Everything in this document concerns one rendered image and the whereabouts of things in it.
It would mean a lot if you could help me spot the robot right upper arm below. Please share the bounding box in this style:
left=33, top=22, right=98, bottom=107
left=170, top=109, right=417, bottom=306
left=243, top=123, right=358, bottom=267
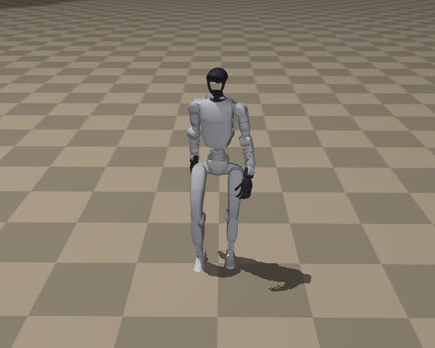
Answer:
left=187, top=99, right=202, bottom=139

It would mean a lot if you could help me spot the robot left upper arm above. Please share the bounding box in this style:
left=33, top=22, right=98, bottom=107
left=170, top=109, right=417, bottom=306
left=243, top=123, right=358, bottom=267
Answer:
left=232, top=102, right=250, bottom=146

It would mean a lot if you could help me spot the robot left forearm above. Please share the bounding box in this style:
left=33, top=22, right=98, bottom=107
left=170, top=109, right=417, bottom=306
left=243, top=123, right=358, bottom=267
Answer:
left=243, top=135, right=256, bottom=175

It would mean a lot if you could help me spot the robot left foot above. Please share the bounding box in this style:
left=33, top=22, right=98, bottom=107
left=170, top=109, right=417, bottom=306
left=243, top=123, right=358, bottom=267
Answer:
left=225, top=250, right=236, bottom=269

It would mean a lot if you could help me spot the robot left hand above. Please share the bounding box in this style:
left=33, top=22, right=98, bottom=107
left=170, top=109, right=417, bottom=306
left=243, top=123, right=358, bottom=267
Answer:
left=235, top=167, right=254, bottom=199

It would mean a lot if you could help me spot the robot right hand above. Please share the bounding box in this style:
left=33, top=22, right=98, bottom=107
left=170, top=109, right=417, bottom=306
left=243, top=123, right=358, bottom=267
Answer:
left=190, top=155, right=199, bottom=171

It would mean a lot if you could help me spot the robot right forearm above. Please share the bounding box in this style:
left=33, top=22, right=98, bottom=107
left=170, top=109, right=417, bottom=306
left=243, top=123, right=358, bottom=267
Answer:
left=188, top=136, right=199, bottom=161

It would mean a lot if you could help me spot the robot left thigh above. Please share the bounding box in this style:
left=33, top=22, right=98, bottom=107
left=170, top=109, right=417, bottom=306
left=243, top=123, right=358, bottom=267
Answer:
left=225, top=162, right=244, bottom=222

